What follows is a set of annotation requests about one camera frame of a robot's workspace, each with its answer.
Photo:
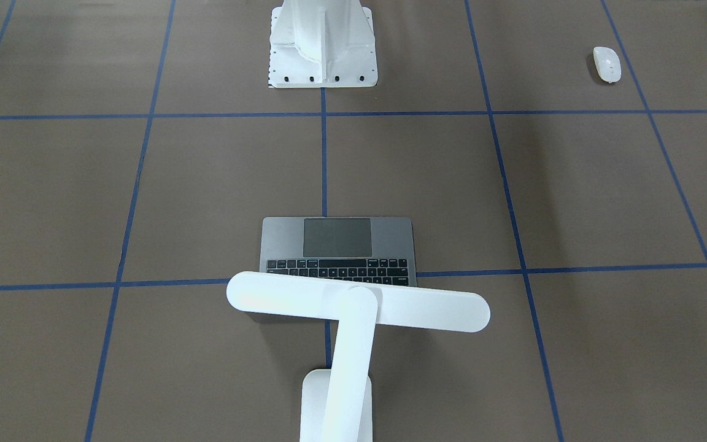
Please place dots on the brown paper table cover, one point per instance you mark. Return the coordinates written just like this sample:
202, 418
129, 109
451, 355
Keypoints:
141, 148

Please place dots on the white desk lamp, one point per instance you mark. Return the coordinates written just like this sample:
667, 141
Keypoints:
337, 403

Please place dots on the grey laptop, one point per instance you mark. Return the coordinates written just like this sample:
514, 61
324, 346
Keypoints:
378, 250

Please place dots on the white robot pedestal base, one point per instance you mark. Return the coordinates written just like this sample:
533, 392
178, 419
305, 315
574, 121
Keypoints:
322, 44

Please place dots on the white computer mouse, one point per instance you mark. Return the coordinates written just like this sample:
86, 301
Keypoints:
607, 64

